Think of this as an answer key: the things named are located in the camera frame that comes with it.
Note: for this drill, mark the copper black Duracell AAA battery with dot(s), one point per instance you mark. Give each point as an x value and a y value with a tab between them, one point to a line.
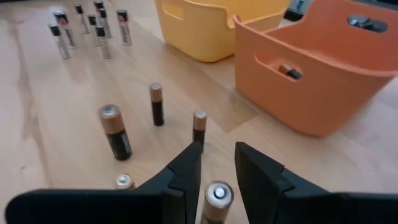
123	181
199	123
157	105

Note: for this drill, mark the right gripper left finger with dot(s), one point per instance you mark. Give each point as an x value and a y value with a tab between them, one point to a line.
155	202

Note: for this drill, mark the silver Energizer AAA battery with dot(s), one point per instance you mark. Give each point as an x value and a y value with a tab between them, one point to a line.
60	43
92	21
99	4
103	43
105	25

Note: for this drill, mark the yellow plastic bin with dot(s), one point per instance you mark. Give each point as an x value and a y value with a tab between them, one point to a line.
199	37

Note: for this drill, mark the silver Energizer AA battery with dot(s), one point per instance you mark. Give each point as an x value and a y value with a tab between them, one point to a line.
66	31
125	29
81	18

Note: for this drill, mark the copper black Duracell AA battery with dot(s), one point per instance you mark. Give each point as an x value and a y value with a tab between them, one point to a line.
217	202
290	72
115	133

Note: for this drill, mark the orange plastic bin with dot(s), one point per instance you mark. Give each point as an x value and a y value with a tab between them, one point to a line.
311	102

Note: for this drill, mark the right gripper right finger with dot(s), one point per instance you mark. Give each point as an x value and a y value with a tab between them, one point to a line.
280	202

